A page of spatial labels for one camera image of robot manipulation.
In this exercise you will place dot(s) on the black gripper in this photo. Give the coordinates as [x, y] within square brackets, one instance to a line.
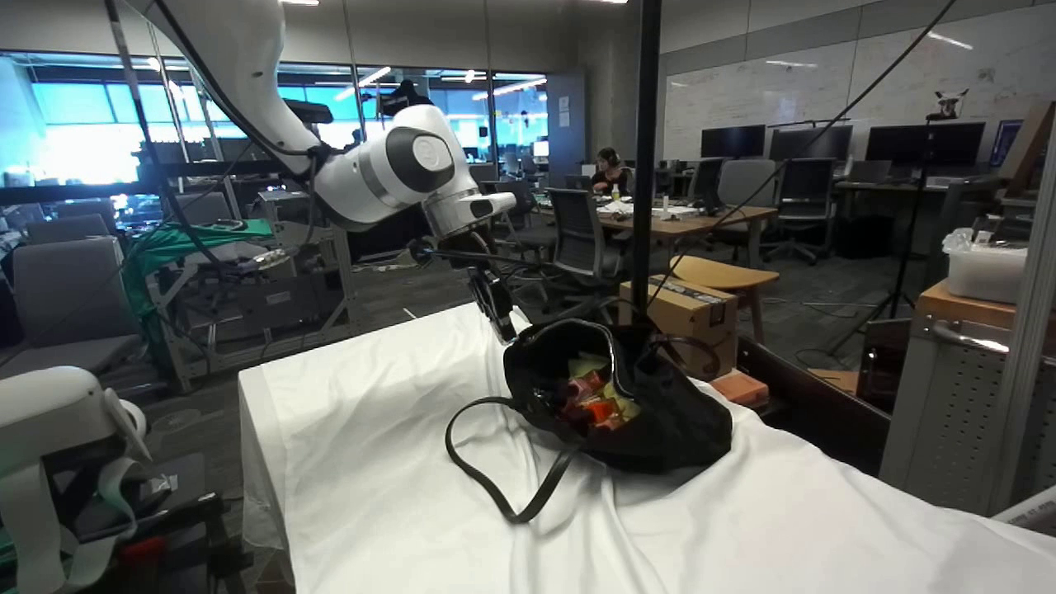
[477, 256]

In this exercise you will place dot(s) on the large orange nail polish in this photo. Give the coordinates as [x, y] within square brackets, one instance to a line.
[594, 412]

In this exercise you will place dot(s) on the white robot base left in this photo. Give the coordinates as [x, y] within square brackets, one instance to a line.
[49, 412]

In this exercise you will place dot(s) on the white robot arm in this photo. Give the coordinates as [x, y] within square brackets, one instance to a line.
[413, 163]

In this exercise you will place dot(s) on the yellow cloth in bag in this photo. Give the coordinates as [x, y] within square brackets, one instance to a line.
[592, 377]

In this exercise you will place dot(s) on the grey office chair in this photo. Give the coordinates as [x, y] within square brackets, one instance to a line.
[577, 234]

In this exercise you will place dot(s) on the white tablecloth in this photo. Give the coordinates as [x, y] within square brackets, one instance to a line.
[369, 466]

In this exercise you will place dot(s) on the cardboard box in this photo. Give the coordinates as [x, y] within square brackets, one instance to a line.
[693, 329]

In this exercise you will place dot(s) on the black vertical pole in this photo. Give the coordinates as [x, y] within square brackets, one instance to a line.
[644, 169]

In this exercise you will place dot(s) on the white metal cabinet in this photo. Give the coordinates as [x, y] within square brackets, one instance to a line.
[946, 428]

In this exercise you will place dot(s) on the black tripod stand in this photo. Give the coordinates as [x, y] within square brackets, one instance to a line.
[915, 158]

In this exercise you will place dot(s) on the black bag with strap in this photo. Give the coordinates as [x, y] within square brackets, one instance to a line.
[676, 428]

